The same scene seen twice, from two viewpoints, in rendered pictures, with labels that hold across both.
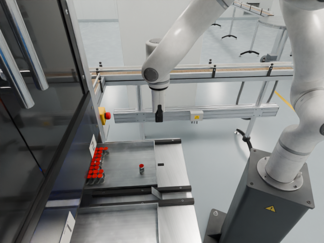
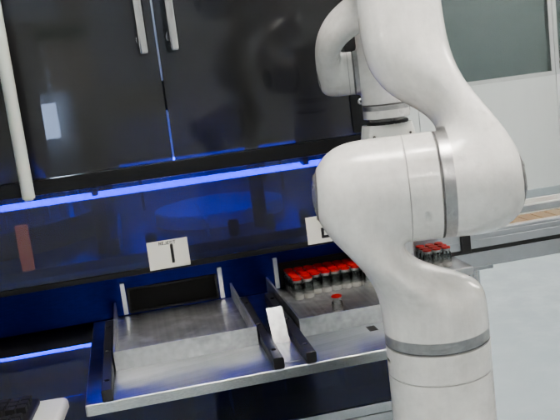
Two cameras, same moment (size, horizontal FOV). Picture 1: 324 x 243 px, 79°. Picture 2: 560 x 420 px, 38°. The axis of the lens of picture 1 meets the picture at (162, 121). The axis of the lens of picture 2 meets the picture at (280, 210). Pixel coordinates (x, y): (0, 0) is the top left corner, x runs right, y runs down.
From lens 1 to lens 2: 147 cm
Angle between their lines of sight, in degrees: 79
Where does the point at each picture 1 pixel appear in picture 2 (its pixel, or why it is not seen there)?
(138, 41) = not seen: outside the picture
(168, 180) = (328, 341)
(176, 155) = not seen: hidden behind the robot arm
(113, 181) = (304, 305)
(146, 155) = not seen: hidden behind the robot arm
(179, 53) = (324, 37)
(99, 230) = (207, 318)
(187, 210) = (258, 367)
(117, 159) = (361, 295)
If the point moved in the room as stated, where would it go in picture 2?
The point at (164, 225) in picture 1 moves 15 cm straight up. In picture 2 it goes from (223, 354) to (212, 274)
